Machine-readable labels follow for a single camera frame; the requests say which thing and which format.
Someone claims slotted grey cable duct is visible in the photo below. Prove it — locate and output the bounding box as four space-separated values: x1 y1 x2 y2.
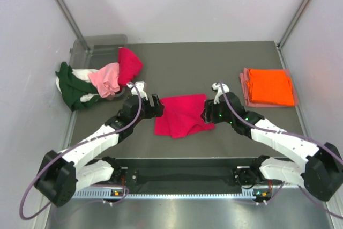
72 187 271 201

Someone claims light pink t shirt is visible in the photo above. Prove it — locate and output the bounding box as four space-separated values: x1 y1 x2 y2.
88 62 121 98

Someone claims left aluminium frame post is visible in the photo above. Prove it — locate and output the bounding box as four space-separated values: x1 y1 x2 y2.
55 0 90 51

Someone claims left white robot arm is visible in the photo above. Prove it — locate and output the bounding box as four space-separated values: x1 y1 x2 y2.
34 94 165 207

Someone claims white t shirt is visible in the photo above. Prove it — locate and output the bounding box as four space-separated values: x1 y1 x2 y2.
55 68 100 103

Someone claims dark green t shirt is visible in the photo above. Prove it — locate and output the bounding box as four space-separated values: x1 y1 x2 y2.
55 61 101 112

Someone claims grey plastic bin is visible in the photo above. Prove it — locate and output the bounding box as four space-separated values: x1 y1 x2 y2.
70 34 128 101

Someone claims red t shirt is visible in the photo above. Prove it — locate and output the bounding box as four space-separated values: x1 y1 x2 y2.
118 47 143 86

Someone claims folded salmon pink t shirt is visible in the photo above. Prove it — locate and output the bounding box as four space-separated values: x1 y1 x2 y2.
239 68 299 108

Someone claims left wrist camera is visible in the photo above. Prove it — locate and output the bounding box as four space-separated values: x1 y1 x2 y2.
127 81 148 100

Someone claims aluminium frame post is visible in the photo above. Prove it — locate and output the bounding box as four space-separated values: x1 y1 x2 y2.
55 0 90 51
276 0 311 51

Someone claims folded orange t shirt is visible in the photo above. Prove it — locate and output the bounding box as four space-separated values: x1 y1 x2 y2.
245 69 295 106

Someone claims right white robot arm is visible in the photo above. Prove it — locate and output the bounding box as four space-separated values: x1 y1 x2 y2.
201 99 342 202

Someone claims magenta t shirt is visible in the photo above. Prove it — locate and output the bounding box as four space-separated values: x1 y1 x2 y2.
154 94 215 139

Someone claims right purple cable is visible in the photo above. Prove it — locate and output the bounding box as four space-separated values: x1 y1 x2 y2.
217 81 343 219

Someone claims right aluminium frame post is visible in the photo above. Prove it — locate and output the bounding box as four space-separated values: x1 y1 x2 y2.
276 0 311 51

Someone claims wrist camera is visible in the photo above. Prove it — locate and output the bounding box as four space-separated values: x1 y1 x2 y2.
127 81 148 100
211 82 230 98

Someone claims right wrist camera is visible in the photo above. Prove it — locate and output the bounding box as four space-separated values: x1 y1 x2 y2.
211 82 230 98

